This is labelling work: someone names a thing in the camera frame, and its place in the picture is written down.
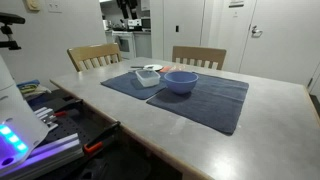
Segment white kitchen counter cabinet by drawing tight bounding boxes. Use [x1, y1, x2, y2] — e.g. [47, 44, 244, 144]
[133, 31, 153, 59]

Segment microwave oven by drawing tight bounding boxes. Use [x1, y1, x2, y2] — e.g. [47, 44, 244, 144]
[141, 17, 152, 30]

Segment small countertop appliance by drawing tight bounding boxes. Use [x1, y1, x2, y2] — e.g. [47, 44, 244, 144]
[127, 18, 143, 32]

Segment black clamp red handle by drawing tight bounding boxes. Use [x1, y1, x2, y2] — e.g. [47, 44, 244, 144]
[49, 98, 84, 118]

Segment beige cloth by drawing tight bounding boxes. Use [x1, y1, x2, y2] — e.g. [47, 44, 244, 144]
[22, 84, 53, 101]

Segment clear plastic lunch box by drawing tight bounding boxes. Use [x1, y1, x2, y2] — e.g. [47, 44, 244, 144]
[135, 68, 162, 88]

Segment wall sign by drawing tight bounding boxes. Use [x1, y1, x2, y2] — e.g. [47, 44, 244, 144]
[228, 0, 245, 8]

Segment aluminium extrusion rails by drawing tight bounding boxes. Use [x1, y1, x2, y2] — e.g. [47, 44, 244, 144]
[0, 132, 85, 180]

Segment white light switch plate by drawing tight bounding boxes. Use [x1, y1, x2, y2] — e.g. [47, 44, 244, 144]
[46, 0, 63, 14]

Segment metal spoon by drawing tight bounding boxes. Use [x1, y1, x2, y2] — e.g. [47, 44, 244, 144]
[129, 65, 154, 70]

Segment small white plate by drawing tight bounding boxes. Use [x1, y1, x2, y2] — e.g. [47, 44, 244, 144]
[143, 63, 164, 72]

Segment beige wall thermostat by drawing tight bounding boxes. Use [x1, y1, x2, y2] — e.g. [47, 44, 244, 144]
[25, 0, 41, 12]

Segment wooden slat-back chair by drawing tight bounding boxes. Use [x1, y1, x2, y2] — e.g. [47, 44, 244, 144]
[66, 42, 123, 73]
[171, 45, 228, 71]

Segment silver door lever handle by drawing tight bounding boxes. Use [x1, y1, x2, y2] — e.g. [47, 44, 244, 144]
[251, 25, 264, 38]

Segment silver metal blocks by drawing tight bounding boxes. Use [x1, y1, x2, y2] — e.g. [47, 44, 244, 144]
[33, 106, 60, 133]

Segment dark blue placemat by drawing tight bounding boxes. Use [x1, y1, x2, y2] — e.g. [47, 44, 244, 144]
[100, 70, 189, 101]
[145, 71, 250, 137]

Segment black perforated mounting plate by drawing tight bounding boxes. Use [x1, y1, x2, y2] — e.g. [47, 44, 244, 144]
[39, 96, 118, 158]

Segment black camera on mount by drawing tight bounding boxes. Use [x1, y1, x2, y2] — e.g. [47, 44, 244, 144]
[0, 12, 26, 51]

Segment blue plastic bowl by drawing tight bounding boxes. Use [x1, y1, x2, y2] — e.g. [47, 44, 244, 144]
[163, 70, 200, 95]

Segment white closet door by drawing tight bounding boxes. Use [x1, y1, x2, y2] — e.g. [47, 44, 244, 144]
[163, 0, 205, 63]

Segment black clamp orange handle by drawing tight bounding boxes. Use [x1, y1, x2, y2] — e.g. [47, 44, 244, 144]
[82, 120, 122, 155]

